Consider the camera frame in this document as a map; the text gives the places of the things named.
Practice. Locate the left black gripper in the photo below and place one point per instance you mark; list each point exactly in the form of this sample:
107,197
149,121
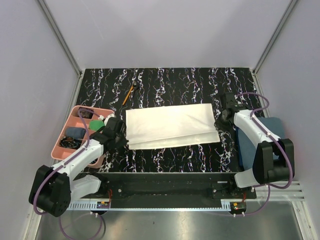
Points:
123,142

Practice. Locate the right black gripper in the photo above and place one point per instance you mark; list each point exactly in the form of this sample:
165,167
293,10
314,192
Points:
219,126

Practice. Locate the white cloth napkin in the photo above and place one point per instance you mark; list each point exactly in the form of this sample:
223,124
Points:
170,126

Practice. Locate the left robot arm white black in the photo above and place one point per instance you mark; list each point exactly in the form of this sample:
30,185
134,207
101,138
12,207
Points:
55,187

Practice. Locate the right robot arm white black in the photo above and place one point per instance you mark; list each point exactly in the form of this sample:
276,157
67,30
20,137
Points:
274,159

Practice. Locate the green cloth in tray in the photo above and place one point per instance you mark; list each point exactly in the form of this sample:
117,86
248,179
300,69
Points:
95,125

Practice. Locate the grey blue cloth in tray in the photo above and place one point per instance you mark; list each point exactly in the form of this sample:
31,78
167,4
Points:
75,132

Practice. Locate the dark patterned cloth in tray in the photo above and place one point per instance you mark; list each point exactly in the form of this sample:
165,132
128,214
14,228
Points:
85,113

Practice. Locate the pink compartment tray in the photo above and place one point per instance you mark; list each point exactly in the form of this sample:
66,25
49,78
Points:
80,124

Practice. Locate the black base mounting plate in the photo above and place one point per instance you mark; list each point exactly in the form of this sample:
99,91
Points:
174,190

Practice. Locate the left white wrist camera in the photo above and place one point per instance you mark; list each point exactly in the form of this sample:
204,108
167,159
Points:
106,119

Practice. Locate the orange handled utensil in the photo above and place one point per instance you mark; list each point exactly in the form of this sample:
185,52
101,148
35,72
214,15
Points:
127,95

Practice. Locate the black handled utensil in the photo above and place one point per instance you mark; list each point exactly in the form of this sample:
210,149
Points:
135,86

